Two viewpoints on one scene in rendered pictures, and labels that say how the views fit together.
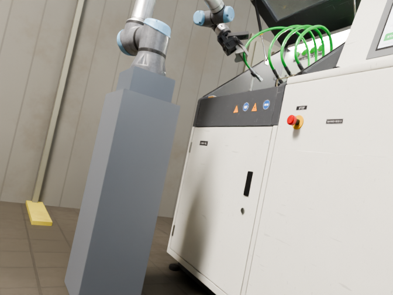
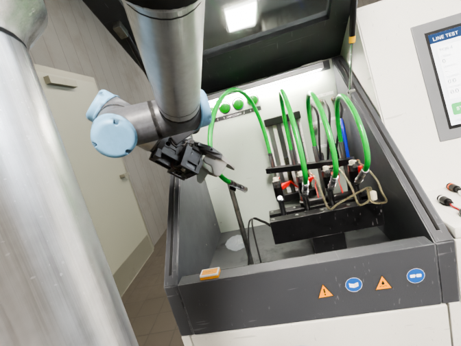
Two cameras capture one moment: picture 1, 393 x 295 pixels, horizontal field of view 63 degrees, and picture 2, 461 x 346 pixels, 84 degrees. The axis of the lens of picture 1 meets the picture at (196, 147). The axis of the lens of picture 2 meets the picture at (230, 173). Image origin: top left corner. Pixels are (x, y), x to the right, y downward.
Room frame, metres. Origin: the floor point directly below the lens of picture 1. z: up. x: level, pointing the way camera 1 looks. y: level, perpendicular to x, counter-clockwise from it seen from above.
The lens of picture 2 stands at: (1.23, 0.38, 1.33)
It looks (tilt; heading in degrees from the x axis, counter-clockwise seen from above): 11 degrees down; 308
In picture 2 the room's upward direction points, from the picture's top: 15 degrees counter-clockwise
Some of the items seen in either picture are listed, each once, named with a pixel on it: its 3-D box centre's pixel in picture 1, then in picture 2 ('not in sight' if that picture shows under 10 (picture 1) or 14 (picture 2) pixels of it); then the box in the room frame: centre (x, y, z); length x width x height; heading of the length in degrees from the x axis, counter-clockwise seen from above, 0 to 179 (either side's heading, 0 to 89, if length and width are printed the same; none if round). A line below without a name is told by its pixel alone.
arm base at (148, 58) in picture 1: (149, 64); not in sight; (1.30, 0.26, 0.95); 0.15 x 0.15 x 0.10
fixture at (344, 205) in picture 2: not in sight; (324, 226); (1.52, -0.40, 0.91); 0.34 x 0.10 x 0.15; 28
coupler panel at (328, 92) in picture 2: not in sight; (326, 125); (1.54, -0.69, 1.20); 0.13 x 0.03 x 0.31; 28
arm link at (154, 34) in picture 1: (154, 37); not in sight; (1.31, 0.27, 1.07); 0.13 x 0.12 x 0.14; 49
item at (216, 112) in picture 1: (233, 110); (300, 288); (1.52, -0.14, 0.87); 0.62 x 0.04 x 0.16; 28
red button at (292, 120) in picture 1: (293, 120); not in sight; (1.10, -0.31, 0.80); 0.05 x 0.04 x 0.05; 28
